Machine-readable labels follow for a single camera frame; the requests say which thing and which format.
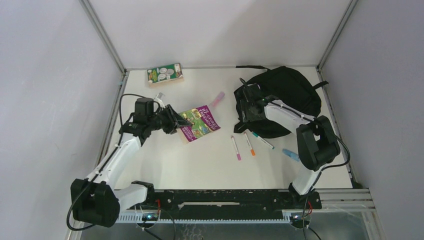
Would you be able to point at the orange capped marker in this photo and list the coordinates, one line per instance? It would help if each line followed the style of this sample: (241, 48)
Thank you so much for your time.
(252, 151)

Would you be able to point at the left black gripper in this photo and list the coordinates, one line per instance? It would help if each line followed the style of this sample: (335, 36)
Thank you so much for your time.
(175, 120)

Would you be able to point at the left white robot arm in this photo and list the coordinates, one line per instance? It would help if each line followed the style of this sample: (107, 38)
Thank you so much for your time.
(95, 199)

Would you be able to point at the blue correction tape dispenser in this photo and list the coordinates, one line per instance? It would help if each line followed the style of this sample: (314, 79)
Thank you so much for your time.
(291, 154)

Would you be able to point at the white slotted cable duct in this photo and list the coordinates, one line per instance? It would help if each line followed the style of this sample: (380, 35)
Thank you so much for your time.
(133, 217)

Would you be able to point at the black student backpack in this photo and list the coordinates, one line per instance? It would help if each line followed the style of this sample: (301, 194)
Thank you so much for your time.
(288, 85)

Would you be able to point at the teal capped marker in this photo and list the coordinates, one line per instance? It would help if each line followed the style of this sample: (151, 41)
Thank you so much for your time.
(263, 140)

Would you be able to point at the pink capped marker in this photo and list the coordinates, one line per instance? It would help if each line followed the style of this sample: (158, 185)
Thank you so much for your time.
(236, 148)

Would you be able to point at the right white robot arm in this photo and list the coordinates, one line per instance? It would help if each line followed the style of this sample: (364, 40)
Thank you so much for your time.
(317, 144)

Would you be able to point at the purple cover book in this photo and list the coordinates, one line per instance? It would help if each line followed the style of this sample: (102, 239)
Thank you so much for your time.
(202, 123)

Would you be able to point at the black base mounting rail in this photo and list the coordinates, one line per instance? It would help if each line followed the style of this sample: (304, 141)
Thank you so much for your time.
(227, 202)

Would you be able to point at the green cover book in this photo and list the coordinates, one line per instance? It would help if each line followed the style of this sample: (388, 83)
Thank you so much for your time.
(165, 74)

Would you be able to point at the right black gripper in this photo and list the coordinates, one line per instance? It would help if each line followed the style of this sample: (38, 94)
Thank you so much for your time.
(247, 115)

